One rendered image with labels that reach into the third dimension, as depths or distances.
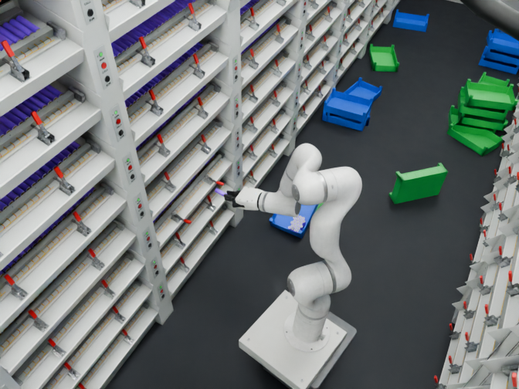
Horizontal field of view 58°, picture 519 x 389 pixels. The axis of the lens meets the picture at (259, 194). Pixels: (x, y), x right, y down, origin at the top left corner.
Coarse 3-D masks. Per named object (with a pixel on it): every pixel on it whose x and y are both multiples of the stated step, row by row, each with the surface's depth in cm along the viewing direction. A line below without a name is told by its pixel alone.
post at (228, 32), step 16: (224, 32) 186; (240, 48) 199; (240, 64) 204; (224, 80) 202; (240, 80) 210; (240, 96) 216; (224, 112) 215; (240, 112) 222; (240, 128) 228; (224, 144) 230; (240, 144) 236; (240, 160) 243; (240, 176) 251
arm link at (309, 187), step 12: (300, 144) 159; (300, 156) 155; (312, 156) 151; (288, 168) 165; (300, 168) 147; (312, 168) 150; (300, 180) 143; (312, 180) 143; (324, 180) 143; (300, 192) 142; (312, 192) 142; (324, 192) 143; (312, 204) 145
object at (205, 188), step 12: (216, 156) 234; (228, 156) 233; (204, 168) 228; (216, 168) 230; (228, 168) 234; (216, 180) 226; (192, 192) 218; (204, 192) 220; (192, 204) 215; (168, 228) 204
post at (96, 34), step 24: (48, 0) 117; (72, 0) 113; (96, 0) 120; (72, 24) 118; (96, 24) 123; (96, 48) 126; (72, 72) 131; (96, 72) 129; (120, 96) 142; (120, 144) 150; (120, 168) 155; (144, 192) 173; (120, 216) 175; (144, 216) 179; (168, 312) 231
